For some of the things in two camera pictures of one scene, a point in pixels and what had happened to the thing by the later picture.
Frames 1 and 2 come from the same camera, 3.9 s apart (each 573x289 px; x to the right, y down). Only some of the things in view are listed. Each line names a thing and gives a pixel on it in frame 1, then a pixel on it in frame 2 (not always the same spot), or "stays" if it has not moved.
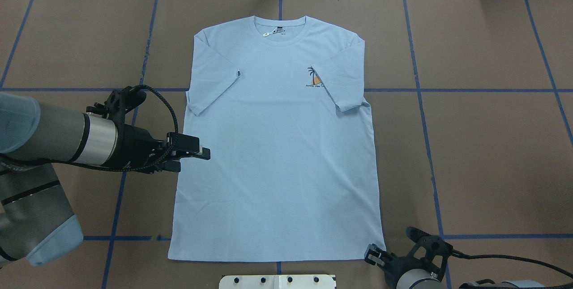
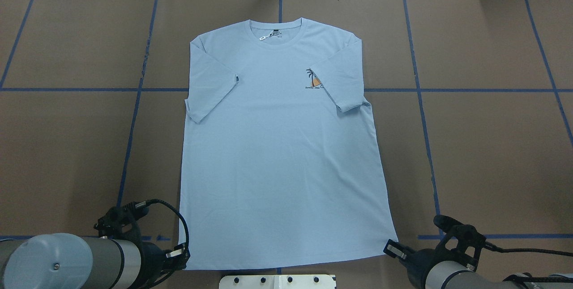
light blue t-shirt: (283, 104) stays
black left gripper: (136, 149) to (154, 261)
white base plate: (278, 281) stays
